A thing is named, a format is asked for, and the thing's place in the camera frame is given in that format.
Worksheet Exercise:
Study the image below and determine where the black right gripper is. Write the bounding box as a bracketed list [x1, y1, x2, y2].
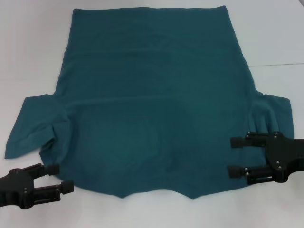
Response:
[227, 132, 304, 186]

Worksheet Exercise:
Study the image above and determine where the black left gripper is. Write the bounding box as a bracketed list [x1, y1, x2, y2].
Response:
[0, 163, 75, 210]

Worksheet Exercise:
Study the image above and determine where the teal blue shirt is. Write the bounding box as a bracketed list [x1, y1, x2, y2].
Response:
[4, 6, 295, 200]

